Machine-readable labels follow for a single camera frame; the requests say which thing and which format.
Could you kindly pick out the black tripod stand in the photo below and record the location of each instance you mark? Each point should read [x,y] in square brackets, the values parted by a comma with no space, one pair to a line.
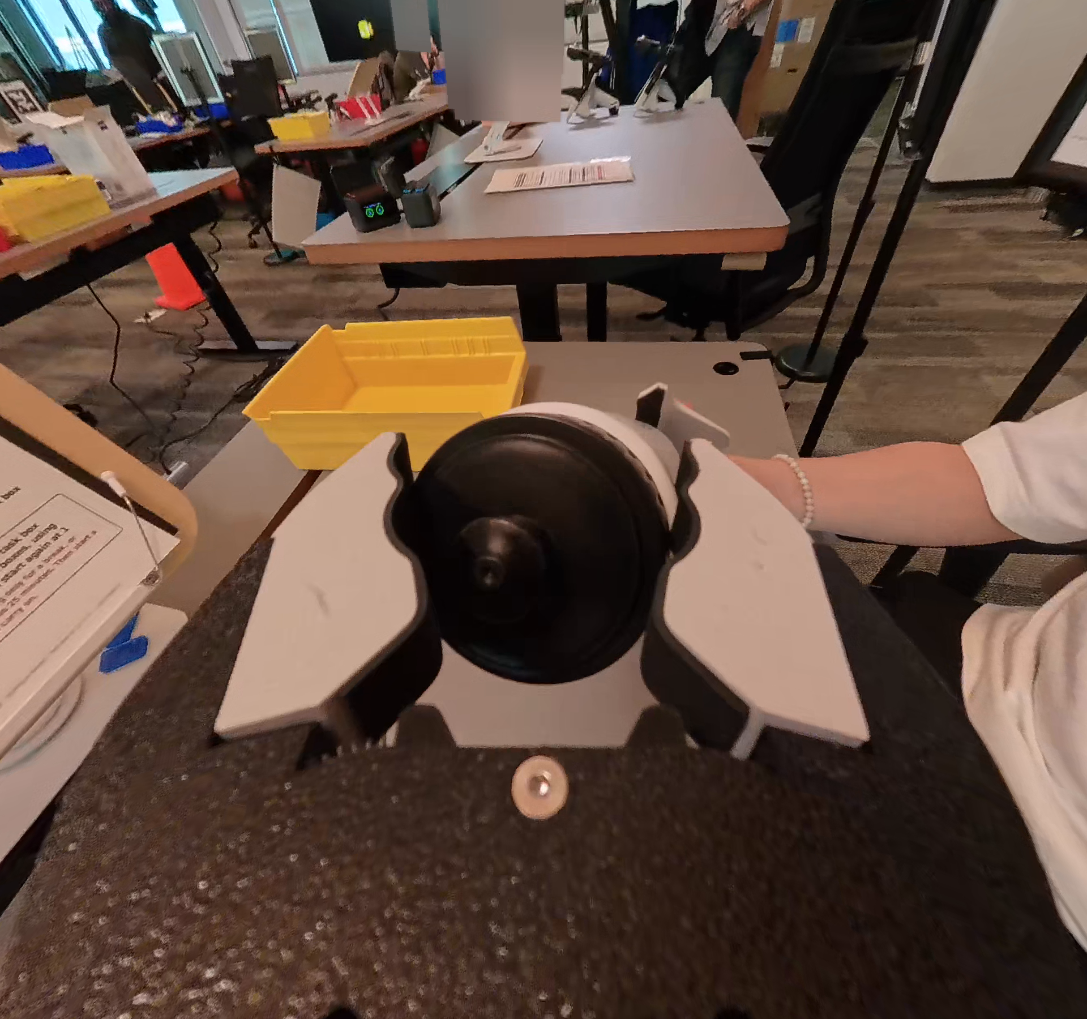
[901,170]

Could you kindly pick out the white cylinder with black cap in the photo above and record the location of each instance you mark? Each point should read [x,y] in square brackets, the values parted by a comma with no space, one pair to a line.
[544,544]

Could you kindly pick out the black office chair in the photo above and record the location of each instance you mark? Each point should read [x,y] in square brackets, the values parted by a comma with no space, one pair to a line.
[841,153]

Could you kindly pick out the blue clip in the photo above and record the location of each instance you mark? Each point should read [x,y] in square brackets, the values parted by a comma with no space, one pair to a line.
[123,646]

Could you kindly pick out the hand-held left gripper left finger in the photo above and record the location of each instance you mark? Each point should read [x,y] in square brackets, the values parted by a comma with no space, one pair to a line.
[323,612]

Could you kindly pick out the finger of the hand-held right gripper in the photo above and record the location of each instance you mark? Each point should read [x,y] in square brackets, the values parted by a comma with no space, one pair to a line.
[671,413]

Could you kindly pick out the cardboard box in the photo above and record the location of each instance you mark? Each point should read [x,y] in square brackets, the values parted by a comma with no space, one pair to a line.
[824,17]

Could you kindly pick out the small black box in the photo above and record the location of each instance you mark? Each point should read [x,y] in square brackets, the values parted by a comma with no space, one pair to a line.
[420,204]

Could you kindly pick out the person's right forearm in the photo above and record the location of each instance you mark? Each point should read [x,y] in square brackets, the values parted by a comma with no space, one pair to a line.
[884,493]

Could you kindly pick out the yellow plastic bin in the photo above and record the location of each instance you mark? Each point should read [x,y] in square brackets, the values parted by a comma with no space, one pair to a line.
[399,391]
[51,204]

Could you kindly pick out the instruction sheet board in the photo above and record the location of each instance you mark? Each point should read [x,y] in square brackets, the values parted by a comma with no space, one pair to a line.
[68,578]

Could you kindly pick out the black clock with green display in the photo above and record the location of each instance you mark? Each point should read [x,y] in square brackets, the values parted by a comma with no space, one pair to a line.
[366,199]

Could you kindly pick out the paper sheet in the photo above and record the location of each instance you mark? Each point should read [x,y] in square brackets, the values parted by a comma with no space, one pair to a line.
[561,175]

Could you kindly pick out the orange traffic cone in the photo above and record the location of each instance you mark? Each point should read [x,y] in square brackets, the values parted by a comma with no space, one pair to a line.
[175,277]

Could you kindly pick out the grey desk with wooden edge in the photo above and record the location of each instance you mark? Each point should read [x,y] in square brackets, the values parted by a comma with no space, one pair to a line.
[680,187]

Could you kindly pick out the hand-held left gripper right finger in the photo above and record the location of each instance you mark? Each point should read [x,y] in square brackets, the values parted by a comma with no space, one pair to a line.
[765,629]

